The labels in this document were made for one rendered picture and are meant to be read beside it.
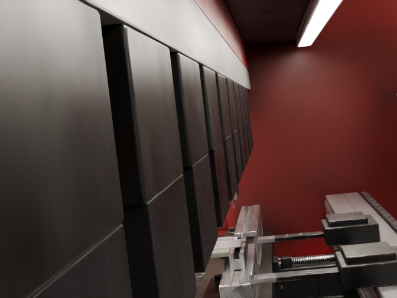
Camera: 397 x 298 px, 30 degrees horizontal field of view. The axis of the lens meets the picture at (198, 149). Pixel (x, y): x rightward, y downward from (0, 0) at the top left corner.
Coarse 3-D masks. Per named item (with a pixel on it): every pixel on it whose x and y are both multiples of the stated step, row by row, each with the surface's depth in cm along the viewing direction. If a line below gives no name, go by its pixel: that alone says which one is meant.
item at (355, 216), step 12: (336, 216) 159; (348, 216) 157; (360, 216) 155; (324, 228) 154; (336, 228) 153; (348, 228) 152; (360, 228) 152; (372, 228) 152; (264, 240) 159; (276, 240) 158; (288, 240) 158; (336, 240) 153; (348, 240) 153; (360, 240) 152; (372, 240) 152
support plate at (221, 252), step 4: (220, 240) 166; (224, 240) 165; (228, 248) 155; (212, 252) 153; (216, 252) 152; (220, 252) 152; (224, 252) 152; (228, 252) 152; (212, 256) 152; (216, 256) 152; (220, 256) 152; (224, 256) 152; (228, 256) 152
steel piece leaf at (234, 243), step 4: (228, 240) 164; (232, 240) 163; (236, 240) 163; (240, 240) 162; (216, 244) 161; (220, 244) 160; (224, 244) 159; (228, 244) 159; (232, 244) 158; (236, 244) 158; (216, 248) 156; (220, 248) 156; (224, 248) 156
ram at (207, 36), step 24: (96, 0) 29; (120, 0) 34; (144, 0) 41; (168, 0) 51; (192, 0) 69; (216, 0) 108; (144, 24) 40; (168, 24) 50; (192, 24) 67; (216, 24) 101; (192, 48) 64; (216, 48) 96; (240, 48) 189; (216, 72) 93; (240, 72) 172
